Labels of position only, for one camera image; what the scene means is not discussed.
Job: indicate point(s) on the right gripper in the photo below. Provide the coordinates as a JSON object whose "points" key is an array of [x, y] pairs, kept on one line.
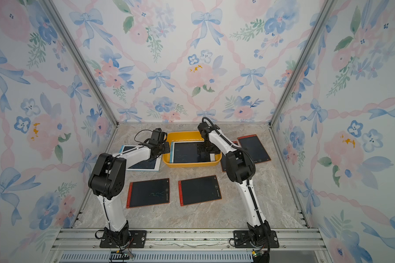
{"points": [[203, 148]]}

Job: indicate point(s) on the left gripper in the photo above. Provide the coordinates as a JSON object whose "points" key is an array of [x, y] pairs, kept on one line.
{"points": [[168, 148]]}

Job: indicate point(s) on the red writing tablet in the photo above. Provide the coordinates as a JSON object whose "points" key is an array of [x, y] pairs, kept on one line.
{"points": [[148, 193], [252, 144], [223, 163], [199, 190]]}

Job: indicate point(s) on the yellow plastic storage box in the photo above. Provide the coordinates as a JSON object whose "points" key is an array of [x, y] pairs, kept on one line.
{"points": [[187, 136]]}

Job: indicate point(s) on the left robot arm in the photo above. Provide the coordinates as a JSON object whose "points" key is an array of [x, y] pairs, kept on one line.
{"points": [[107, 181]]}

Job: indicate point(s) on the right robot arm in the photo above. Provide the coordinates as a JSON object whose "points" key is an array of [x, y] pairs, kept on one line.
{"points": [[240, 170]]}

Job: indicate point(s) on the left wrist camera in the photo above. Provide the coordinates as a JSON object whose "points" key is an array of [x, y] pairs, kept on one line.
{"points": [[158, 137]]}

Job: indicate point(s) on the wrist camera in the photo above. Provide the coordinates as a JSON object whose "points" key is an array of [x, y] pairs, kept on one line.
{"points": [[158, 137], [204, 130]]}

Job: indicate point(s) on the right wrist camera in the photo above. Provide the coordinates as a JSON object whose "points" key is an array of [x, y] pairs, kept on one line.
{"points": [[204, 130]]}

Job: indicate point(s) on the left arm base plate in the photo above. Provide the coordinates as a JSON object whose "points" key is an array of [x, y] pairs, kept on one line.
{"points": [[124, 239]]}

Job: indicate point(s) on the aluminium mounting rail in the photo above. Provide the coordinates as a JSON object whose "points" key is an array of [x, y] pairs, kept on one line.
{"points": [[190, 246]]}

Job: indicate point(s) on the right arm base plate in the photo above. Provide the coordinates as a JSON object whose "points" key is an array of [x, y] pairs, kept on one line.
{"points": [[251, 239]]}

